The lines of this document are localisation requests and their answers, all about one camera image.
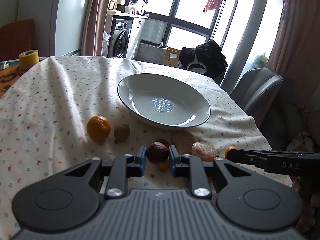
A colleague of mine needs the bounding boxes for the small dark red apple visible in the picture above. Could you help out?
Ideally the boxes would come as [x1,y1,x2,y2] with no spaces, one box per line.
[146,139,170,165]

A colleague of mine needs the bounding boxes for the small orange tangerine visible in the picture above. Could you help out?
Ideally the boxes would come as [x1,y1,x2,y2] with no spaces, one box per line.
[224,146,236,159]

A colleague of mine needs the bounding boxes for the orange table mat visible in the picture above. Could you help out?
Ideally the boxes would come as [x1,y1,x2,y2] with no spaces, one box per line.
[0,63,23,98]

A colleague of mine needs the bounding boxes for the pink left curtain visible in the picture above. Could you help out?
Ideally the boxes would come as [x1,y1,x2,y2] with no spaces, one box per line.
[81,0,109,56]

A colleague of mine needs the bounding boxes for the pink right curtain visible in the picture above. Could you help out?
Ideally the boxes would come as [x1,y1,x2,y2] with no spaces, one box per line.
[266,0,320,81]

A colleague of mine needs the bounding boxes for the yellow tape roll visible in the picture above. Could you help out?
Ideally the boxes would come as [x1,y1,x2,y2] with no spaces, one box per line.
[18,50,39,71]

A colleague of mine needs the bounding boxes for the white bowl with blue rim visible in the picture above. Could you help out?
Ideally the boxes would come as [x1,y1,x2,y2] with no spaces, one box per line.
[117,73,211,131]

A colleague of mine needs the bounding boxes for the small brown kiwi fruit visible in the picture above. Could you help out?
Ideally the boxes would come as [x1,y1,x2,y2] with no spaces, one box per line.
[114,124,131,141]

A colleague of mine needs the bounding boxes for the brown wooden chair back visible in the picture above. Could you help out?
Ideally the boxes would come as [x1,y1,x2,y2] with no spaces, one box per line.
[0,20,34,61]

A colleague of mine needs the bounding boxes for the small orange kumquat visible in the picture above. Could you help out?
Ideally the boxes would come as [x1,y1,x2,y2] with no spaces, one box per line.
[157,161,170,171]

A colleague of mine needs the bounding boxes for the white refrigerator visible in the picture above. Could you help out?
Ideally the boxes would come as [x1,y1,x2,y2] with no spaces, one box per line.
[17,0,88,57]

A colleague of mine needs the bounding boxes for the white kitchen cabinet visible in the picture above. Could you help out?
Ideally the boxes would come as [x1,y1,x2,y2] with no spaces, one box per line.
[126,17,145,60]

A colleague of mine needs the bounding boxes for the black clothes on chair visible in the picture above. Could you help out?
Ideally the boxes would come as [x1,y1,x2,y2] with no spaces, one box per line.
[179,40,228,80]

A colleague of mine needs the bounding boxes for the orange mandarin on cloth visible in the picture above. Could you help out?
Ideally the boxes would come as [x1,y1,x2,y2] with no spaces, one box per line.
[86,115,111,142]

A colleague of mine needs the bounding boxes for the grey washing machine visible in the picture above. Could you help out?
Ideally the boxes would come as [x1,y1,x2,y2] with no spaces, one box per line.
[107,18,133,58]

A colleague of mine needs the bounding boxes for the cardboard box on floor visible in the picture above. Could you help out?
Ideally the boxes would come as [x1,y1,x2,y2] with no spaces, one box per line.
[162,47,180,68]

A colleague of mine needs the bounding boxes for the floral white tablecloth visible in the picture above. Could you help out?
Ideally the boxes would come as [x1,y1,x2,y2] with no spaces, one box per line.
[0,55,293,239]

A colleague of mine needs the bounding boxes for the pink curtain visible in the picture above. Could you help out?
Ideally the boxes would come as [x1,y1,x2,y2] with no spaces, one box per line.
[266,0,320,81]
[81,0,109,56]

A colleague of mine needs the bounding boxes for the grey leather chair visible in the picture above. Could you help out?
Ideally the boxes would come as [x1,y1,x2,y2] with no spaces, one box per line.
[230,68,283,127]

